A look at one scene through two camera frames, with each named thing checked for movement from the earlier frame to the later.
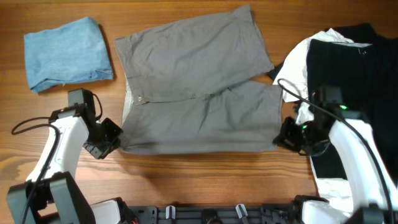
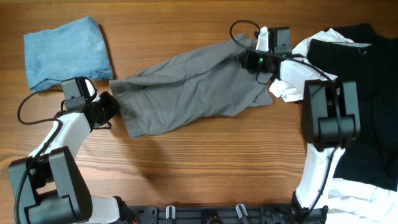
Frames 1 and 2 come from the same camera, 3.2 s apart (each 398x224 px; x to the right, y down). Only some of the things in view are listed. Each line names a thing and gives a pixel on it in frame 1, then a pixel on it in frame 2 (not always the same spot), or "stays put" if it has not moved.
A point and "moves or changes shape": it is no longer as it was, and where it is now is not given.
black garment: x=360 y=79 stays put
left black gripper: x=99 y=152 -> x=113 y=104
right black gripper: x=284 y=137 -> x=249 y=59
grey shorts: x=183 y=93 moves or changes shape
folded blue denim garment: x=74 y=53 stays put
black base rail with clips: x=238 y=214 stays put
